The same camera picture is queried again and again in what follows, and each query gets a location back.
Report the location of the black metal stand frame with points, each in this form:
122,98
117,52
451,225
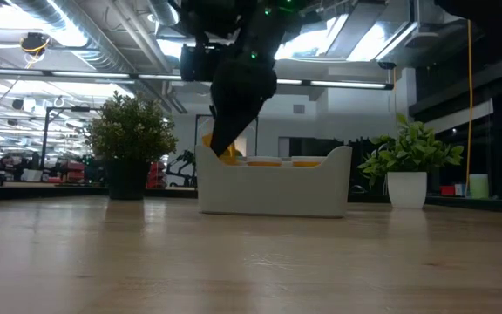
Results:
47,126

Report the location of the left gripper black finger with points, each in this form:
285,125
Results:
227,131

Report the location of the green cylindrical container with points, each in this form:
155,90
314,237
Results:
478,187

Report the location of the black overhead light bar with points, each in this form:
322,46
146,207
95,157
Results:
103,74

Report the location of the bushy plant dark pot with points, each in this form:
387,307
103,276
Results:
129,131

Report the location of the white plastic basket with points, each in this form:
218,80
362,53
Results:
277,192

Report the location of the white blue box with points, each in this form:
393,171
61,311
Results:
460,190

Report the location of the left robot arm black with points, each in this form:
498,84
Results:
233,17

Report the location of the leafy plant white pot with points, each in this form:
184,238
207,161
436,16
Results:
408,189

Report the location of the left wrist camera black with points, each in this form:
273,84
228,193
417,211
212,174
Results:
196,63

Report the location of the red tool cabinet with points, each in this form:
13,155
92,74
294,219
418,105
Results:
157,174
73,171

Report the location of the red box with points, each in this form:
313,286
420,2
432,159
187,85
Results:
447,191

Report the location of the background black robot arm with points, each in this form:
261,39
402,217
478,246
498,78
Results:
183,168

